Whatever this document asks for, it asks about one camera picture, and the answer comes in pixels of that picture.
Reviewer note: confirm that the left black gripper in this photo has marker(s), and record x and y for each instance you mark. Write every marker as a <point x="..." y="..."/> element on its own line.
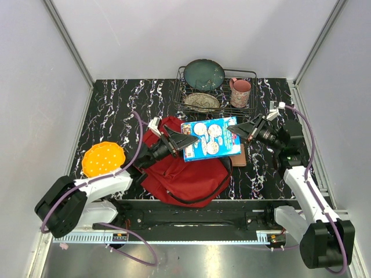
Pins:
<point x="181" y="141"/>

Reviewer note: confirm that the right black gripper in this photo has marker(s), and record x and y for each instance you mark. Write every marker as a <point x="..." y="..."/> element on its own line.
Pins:
<point x="250" y="130"/>

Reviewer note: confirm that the blue picture book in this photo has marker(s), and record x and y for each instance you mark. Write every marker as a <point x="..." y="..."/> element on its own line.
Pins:
<point x="214" y="140"/>

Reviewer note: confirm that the red student backpack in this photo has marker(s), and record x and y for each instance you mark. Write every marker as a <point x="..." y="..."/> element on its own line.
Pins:
<point x="188" y="184"/>

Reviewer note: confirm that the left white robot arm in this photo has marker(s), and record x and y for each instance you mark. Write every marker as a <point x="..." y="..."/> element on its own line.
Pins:
<point x="62" y="207"/>

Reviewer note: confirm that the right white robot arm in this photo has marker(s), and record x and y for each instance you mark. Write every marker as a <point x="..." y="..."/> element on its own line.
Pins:
<point x="325" y="240"/>

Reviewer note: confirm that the pink leather wallet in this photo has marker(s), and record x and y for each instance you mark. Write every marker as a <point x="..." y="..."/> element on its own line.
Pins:
<point x="240" y="159"/>

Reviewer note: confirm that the pink patterned mug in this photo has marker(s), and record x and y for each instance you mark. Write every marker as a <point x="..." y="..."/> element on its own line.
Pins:
<point x="240" y="92"/>

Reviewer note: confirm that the speckled beige plate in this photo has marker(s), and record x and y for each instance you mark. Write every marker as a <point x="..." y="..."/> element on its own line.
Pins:
<point x="201" y="101"/>

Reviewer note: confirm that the teal ceramic plate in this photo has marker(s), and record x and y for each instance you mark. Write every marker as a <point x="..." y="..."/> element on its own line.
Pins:
<point x="204" y="75"/>

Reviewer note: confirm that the orange plastic plate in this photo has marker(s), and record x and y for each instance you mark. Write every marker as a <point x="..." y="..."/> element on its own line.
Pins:
<point x="102" y="158"/>

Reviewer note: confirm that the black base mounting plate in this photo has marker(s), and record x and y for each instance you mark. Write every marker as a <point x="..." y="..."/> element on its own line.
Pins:
<point x="240" y="214"/>

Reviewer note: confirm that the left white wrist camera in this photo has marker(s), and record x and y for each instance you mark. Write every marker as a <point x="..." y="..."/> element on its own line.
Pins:
<point x="154" y="125"/>

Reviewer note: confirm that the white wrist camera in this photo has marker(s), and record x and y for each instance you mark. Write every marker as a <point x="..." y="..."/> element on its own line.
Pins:
<point x="154" y="125"/>
<point x="274" y="110"/>

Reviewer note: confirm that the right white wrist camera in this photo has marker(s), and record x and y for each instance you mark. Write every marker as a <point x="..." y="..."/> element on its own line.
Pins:
<point x="274" y="110"/>

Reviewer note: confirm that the black wire dish rack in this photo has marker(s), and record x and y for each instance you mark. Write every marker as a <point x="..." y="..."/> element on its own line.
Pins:
<point x="181" y="90"/>

